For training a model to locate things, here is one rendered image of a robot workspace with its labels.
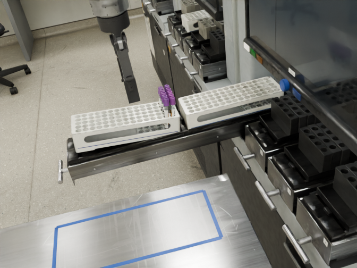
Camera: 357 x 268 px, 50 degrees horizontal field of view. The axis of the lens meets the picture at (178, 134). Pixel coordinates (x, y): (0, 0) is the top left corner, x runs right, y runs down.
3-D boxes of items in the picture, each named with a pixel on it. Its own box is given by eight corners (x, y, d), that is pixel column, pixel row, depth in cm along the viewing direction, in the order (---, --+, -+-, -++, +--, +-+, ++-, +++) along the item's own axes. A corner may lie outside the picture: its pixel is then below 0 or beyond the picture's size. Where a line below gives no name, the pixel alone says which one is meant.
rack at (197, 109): (269, 92, 122) (270, 75, 118) (284, 108, 114) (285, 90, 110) (180, 115, 118) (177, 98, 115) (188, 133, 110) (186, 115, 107)
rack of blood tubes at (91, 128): (172, 117, 118) (171, 99, 114) (180, 134, 110) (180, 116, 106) (74, 133, 113) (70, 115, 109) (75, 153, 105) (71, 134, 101)
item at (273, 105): (297, 136, 99) (298, 117, 96) (290, 139, 99) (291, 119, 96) (277, 114, 109) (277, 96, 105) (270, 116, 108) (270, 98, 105)
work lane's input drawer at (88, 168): (277, 105, 128) (277, 81, 123) (297, 127, 117) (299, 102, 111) (59, 160, 119) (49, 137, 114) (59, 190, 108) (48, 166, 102)
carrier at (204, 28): (212, 41, 156) (211, 26, 153) (207, 42, 156) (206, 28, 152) (203, 32, 165) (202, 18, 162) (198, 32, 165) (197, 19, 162)
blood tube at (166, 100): (169, 131, 111) (169, 97, 105) (170, 134, 109) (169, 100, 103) (164, 131, 111) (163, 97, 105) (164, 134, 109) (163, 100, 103)
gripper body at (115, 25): (94, 10, 94) (104, 44, 100) (97, 21, 87) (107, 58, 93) (124, 3, 95) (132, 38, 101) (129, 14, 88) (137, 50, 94)
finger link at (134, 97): (134, 75, 95) (134, 76, 94) (139, 99, 99) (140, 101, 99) (122, 78, 95) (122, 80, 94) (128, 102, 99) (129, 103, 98)
